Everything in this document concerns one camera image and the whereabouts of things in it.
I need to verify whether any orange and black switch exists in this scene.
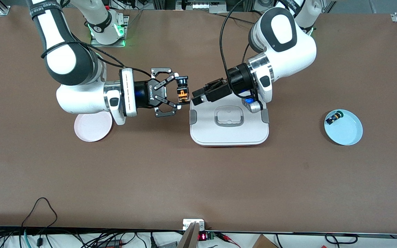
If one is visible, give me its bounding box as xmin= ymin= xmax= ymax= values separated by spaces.
xmin=176 ymin=76 xmax=190 ymax=104

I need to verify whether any white lidded box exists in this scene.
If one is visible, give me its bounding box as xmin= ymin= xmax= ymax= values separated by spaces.
xmin=189 ymin=92 xmax=269 ymax=147

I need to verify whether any pink round plate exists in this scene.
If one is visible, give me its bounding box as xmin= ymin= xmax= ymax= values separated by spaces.
xmin=74 ymin=111 xmax=113 ymax=143

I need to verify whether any white lit panel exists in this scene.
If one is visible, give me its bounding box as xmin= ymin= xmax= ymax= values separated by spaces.
xmin=192 ymin=2 xmax=226 ymax=11

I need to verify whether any small blue black part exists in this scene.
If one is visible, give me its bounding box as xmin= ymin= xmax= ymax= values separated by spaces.
xmin=325 ymin=110 xmax=343 ymax=125

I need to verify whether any light blue round plate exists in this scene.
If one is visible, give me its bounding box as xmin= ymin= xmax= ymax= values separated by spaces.
xmin=324 ymin=109 xmax=363 ymax=146

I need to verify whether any black power adapter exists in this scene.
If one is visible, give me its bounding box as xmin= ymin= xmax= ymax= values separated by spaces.
xmin=97 ymin=239 xmax=123 ymax=248

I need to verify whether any brown cardboard piece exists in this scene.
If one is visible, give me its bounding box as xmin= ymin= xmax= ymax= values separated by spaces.
xmin=252 ymin=234 xmax=279 ymax=248

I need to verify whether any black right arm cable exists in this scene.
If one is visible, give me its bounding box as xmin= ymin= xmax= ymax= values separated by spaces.
xmin=41 ymin=41 xmax=153 ymax=78

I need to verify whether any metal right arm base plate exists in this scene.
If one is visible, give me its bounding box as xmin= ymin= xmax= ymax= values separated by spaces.
xmin=90 ymin=14 xmax=130 ymax=48

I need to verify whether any black cable on table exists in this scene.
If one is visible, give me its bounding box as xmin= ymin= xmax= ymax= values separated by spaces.
xmin=215 ymin=11 xmax=259 ymax=25

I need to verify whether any small aluminium bracket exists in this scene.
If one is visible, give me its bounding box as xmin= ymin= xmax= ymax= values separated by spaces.
xmin=183 ymin=219 xmax=206 ymax=231

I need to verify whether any aluminium profile post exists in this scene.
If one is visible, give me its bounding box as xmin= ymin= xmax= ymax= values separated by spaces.
xmin=177 ymin=222 xmax=200 ymax=248

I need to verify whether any thin black looped cable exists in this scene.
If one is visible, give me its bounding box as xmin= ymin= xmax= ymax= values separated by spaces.
xmin=21 ymin=197 xmax=58 ymax=238

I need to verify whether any black coiled cable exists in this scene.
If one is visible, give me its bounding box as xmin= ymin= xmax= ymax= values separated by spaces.
xmin=324 ymin=234 xmax=358 ymax=245

